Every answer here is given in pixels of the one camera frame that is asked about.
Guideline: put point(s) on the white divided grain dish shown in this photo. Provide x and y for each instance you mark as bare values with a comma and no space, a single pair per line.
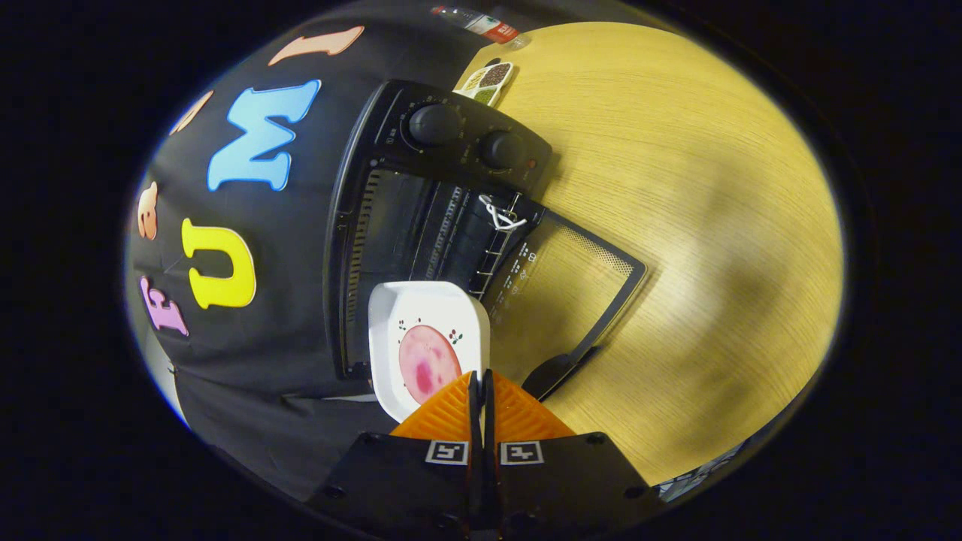
488,79

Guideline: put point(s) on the white square dish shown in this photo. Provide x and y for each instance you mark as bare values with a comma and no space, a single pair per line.
421,300

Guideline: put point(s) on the black backdrop cloth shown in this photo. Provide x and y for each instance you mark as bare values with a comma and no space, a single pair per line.
301,225

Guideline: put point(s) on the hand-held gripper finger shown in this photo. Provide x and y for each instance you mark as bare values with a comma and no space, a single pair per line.
488,409
474,409

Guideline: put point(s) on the clear plastic water bottle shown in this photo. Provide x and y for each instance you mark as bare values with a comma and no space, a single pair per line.
488,26

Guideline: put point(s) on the pink round ham slice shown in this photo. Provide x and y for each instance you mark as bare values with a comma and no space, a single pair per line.
428,361

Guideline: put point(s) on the black toaster oven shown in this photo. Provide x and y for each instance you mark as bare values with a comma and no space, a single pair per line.
451,124

